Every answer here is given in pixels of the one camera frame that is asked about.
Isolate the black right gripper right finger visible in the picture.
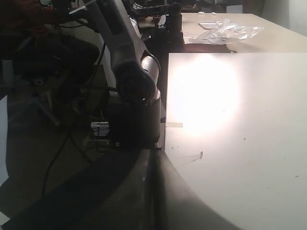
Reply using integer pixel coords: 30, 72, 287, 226
149, 150, 239, 230

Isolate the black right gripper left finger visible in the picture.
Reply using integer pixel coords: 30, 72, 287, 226
2, 149, 152, 230

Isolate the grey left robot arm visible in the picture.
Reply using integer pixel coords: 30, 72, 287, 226
88, 0, 161, 149

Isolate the silver cylindrical connector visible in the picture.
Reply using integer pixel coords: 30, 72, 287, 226
90, 121, 109, 137

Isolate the clear plastic bag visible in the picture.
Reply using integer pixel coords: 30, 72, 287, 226
188, 19, 264, 45

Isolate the beige background table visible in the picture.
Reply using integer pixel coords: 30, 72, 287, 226
141, 12, 307, 53

